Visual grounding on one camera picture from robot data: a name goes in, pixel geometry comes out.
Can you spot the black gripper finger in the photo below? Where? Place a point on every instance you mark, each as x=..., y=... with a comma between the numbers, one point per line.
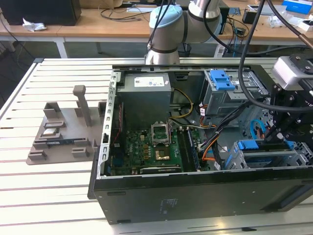
x=300, y=129
x=277, y=107

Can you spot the hard disk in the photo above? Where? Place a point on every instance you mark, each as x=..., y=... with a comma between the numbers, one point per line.
x=248, y=145

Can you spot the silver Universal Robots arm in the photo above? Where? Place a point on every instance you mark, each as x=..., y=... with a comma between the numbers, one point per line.
x=166, y=31

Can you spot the metal disk bay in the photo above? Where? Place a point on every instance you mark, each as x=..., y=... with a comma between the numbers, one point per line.
x=266, y=154

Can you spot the metal drive cage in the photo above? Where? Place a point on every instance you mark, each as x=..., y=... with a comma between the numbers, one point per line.
x=220, y=102

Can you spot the blue plastic drive latch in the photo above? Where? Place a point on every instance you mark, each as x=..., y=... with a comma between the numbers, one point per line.
x=221, y=82

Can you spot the white box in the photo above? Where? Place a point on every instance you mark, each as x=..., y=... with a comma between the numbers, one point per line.
x=297, y=24

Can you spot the white power strip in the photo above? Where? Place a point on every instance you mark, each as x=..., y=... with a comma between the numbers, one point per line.
x=220, y=51

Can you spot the clear plastic bags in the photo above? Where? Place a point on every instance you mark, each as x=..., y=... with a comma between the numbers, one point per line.
x=281, y=20

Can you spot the blue cardboard box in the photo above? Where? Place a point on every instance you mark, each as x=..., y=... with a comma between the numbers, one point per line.
x=298, y=5

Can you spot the grey tray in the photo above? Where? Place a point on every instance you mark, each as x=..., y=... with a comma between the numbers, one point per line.
x=275, y=9

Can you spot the small black box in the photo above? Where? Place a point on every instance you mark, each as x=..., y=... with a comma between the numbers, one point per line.
x=249, y=17

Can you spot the black computer tower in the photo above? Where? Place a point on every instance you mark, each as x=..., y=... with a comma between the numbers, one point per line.
x=226, y=22

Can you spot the black RAM slot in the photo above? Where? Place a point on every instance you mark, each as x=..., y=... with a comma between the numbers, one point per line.
x=182, y=151

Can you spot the black waste bin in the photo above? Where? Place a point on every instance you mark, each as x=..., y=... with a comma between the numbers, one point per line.
x=184, y=50

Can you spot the black graphics card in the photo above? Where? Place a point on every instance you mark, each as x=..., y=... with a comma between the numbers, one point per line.
x=161, y=170

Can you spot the grey power supply unit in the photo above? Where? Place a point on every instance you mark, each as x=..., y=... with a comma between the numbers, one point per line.
x=144, y=105

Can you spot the black open PC case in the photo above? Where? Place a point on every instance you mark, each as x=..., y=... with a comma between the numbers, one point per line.
x=171, y=195

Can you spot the green motherboard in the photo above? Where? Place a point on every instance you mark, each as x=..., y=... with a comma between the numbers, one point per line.
x=137, y=151

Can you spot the RAM stick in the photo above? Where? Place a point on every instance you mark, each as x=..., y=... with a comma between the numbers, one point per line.
x=66, y=142

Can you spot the grey parts rack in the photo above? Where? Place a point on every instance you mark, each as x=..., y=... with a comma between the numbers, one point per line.
x=66, y=154

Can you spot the silver CPU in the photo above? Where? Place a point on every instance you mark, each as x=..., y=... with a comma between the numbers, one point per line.
x=51, y=132

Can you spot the large black box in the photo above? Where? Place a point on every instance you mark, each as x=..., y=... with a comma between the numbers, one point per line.
x=49, y=12

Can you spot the crumpled white paper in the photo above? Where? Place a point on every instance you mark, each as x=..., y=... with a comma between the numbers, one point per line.
x=34, y=25

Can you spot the wooden desk white frame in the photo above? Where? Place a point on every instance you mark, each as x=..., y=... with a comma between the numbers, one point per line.
x=85, y=29

